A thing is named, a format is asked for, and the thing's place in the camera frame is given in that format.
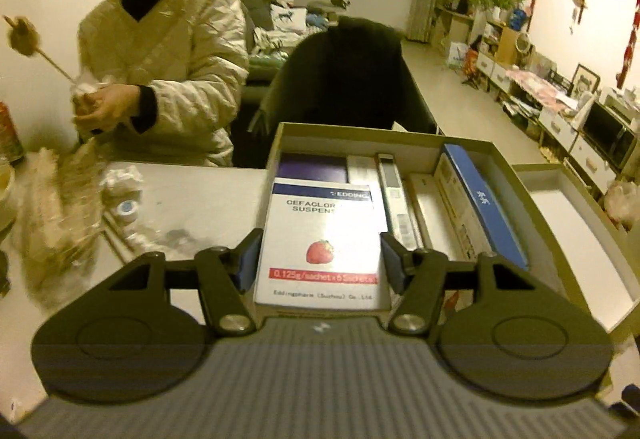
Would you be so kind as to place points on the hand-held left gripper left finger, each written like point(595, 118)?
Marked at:
point(248, 261)

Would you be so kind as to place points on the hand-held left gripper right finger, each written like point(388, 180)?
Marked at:
point(392, 264)

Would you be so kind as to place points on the white strawberry medicine box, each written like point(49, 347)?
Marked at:
point(320, 229)

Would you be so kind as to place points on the blue box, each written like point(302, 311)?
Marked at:
point(490, 209)

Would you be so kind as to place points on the tan cardboard box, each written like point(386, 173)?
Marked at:
point(360, 139)

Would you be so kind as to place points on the white tape roll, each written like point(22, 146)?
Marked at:
point(126, 211)

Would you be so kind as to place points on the crumpled white tissue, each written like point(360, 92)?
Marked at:
point(120, 181)

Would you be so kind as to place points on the black chair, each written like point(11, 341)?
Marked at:
point(345, 84)

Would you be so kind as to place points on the crinkled clear plastic wrap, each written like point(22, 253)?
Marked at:
point(55, 219)

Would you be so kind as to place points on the white low cabinets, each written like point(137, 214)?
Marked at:
point(555, 129)

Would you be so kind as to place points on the white deer print pillow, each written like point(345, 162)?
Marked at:
point(287, 16)

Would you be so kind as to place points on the black microwave oven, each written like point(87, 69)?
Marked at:
point(607, 134)

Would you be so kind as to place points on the round white mirror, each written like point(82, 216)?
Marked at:
point(523, 46)

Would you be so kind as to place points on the framed picture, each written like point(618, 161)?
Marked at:
point(585, 80)

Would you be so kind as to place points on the food skewer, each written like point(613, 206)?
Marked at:
point(22, 36)

